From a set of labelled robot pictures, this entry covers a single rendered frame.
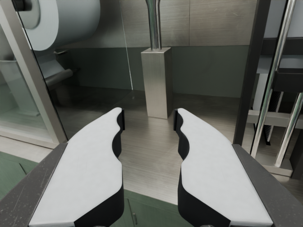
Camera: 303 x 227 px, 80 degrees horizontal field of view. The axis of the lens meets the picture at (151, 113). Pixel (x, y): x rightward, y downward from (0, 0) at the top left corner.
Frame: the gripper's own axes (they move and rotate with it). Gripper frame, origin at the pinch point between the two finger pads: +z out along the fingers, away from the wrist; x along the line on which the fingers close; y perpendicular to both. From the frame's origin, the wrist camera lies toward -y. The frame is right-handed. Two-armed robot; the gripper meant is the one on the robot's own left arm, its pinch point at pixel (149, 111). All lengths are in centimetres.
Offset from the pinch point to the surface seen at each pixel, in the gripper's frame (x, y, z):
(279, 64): 26.1, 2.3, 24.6
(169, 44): 11, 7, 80
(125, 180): -5.6, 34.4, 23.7
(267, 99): 26.2, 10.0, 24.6
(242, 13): 37, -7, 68
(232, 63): 38, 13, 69
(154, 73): 3, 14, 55
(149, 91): 1, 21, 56
